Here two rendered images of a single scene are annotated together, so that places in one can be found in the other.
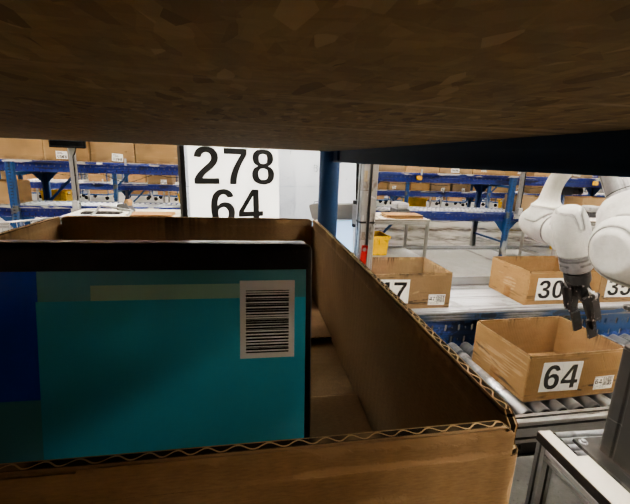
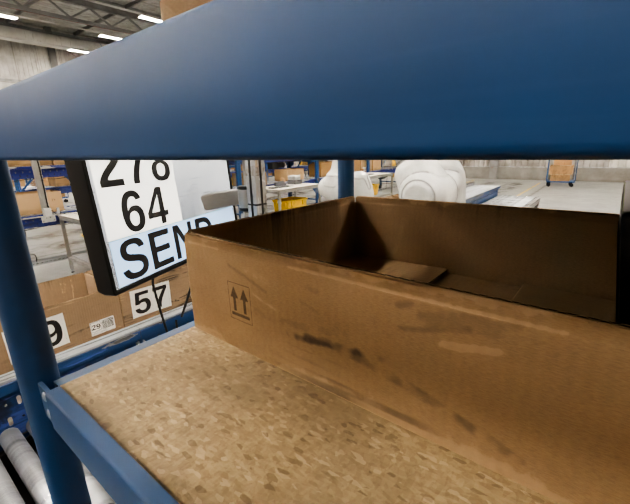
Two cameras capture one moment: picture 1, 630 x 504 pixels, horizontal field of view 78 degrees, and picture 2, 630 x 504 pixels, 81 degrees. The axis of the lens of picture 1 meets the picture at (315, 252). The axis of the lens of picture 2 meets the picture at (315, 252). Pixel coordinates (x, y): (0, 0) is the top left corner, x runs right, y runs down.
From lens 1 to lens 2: 0.44 m
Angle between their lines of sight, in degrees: 40
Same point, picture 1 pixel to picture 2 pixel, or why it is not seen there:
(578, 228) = (367, 187)
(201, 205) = (112, 212)
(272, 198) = (172, 194)
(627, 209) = (417, 168)
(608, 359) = not seen: hidden behind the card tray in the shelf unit
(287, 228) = (343, 206)
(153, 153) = not seen: outside the picture
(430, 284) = not seen: hidden behind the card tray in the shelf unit
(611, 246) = (417, 193)
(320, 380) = (493, 287)
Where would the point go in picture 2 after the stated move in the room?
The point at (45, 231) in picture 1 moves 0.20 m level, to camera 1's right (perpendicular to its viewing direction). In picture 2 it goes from (210, 248) to (359, 217)
